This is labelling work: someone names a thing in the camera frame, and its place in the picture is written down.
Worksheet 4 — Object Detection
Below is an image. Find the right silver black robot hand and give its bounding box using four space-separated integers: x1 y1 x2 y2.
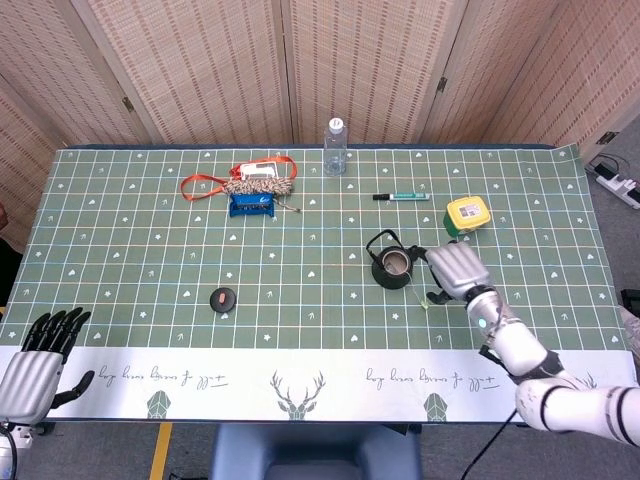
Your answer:
423 241 494 305

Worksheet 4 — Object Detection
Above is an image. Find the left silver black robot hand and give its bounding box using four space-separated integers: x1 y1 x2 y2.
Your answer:
0 307 95 426

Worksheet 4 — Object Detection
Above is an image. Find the grey pyramid tea bag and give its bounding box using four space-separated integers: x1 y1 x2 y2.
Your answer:
392 259 432 311

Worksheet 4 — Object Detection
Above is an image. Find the blue robot base seat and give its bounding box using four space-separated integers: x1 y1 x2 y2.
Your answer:
212 422 422 480

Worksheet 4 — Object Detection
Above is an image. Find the black teapot lid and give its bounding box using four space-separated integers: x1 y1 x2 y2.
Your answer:
209 286 238 313

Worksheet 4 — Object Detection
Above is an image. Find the green tub with yellow lid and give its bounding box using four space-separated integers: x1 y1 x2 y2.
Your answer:
443 195 493 239

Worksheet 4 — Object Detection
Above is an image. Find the teal white marker pen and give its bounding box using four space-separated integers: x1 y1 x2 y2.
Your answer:
372 191 431 202

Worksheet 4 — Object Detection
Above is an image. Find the green grid tablecloth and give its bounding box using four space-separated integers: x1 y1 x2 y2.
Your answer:
0 143 637 426

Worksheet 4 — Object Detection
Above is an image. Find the clear plastic water bottle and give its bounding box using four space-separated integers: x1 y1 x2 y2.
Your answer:
323 117 349 177

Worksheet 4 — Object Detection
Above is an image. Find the white power strip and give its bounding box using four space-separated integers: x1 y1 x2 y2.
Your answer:
597 172 640 210

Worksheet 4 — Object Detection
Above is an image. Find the blue snack packet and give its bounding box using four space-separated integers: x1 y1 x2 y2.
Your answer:
228 193 279 220

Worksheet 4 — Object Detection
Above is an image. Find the white badge card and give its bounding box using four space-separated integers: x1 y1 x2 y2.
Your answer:
238 162 278 182

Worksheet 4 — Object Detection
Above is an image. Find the woven bamboo folding screen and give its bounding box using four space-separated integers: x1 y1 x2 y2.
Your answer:
0 0 640 254

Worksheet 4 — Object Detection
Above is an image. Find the black teapot with handle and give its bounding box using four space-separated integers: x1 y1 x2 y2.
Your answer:
365 229 426 291

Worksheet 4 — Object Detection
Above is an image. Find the black cable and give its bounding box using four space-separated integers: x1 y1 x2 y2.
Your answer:
459 409 519 480

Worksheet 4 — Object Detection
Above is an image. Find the braided multicolour rope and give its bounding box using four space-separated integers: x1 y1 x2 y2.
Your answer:
222 175 302 213

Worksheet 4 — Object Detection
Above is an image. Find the orange ribbon lanyard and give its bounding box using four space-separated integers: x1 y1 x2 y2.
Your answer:
180 156 297 203

